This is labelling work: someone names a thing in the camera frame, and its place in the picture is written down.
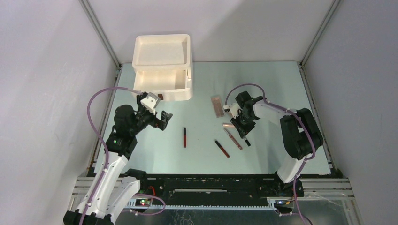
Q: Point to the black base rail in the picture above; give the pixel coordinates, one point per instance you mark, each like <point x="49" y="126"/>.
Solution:
<point x="182" y="190"/>

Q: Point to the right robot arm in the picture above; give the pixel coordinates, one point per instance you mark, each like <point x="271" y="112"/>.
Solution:
<point x="300" y="132"/>

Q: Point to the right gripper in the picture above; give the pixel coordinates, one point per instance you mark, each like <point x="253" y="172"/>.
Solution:
<point x="242" y="131"/>

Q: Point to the white drawer organizer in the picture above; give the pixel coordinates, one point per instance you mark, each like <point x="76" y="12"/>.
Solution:
<point x="163" y="52"/>

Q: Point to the long eyeshadow palette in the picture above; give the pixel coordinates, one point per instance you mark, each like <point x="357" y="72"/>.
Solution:
<point x="217" y="105"/>

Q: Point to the dark red lip gloss tube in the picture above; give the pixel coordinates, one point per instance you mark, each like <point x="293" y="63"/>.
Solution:
<point x="222" y="149"/>

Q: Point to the aluminium frame rail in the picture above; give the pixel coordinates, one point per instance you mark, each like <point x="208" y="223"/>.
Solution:
<point x="93" y="19"/>

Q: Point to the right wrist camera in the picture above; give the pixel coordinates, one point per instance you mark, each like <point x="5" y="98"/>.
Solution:
<point x="232" y="110"/>

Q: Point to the white top drawer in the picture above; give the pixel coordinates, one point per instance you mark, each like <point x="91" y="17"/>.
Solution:
<point x="168" y="85"/>

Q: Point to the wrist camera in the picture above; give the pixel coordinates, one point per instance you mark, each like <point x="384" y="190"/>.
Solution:
<point x="232" y="110"/>
<point x="149" y="101"/>

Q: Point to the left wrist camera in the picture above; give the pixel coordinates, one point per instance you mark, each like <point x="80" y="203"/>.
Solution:
<point x="149" y="101"/>

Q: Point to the clear mascara tube black cap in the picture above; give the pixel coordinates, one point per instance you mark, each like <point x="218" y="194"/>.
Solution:
<point x="246" y="141"/>

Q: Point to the pink concealer tube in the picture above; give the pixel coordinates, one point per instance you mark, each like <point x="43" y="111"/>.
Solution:
<point x="228" y="125"/>

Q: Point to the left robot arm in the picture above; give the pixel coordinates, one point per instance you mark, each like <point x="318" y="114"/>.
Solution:
<point x="103" y="202"/>

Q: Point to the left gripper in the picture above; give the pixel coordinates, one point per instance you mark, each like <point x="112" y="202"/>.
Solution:
<point x="156" y="122"/>

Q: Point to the red lettered lip gloss tube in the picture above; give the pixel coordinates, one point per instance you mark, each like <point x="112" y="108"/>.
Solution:
<point x="233" y="139"/>

